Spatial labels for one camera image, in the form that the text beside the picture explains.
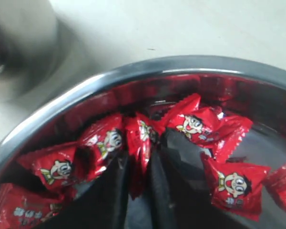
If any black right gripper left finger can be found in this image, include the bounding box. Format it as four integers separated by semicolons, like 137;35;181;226
36;151;130;229

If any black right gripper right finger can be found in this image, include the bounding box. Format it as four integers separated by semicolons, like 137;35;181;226
149;130;243;229

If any red candy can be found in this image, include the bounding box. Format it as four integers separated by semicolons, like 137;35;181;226
158;93;253;163
17;142;102;191
78;113;124;172
125;112;165;200
201;153;271;221

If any round stainless steel plate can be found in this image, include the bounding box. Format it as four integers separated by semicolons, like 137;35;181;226
0;56;286;229

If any stainless steel cup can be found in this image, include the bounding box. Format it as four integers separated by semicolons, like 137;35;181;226
0;0;60;102

